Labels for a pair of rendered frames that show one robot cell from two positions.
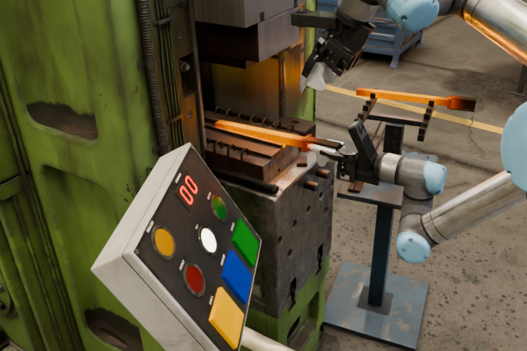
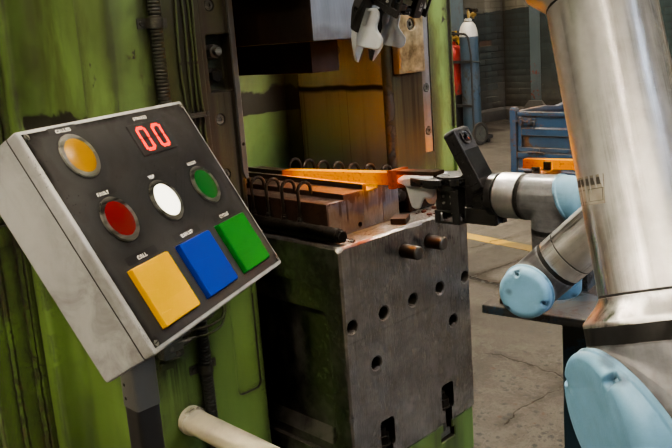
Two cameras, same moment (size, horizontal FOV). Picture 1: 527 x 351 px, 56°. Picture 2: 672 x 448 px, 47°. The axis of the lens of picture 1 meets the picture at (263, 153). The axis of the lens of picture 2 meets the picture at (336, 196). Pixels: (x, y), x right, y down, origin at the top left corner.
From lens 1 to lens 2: 0.53 m
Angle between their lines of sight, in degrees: 21
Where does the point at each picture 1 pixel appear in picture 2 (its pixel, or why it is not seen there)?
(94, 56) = (84, 11)
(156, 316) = (48, 246)
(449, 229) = (576, 247)
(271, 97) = (377, 151)
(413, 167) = (539, 181)
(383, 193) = (557, 306)
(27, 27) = (35, 14)
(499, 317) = not seen: outside the picture
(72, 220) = not seen: hidden behind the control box
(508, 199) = not seen: hidden behind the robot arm
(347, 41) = not seen: outside the picture
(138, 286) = (25, 192)
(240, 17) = not seen: outside the picture
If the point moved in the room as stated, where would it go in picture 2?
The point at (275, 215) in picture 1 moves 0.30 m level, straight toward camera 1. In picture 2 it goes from (341, 277) to (294, 344)
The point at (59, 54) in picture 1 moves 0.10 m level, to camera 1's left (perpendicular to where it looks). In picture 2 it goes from (64, 40) to (15, 44)
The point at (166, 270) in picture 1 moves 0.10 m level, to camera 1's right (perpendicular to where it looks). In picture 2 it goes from (71, 182) to (155, 179)
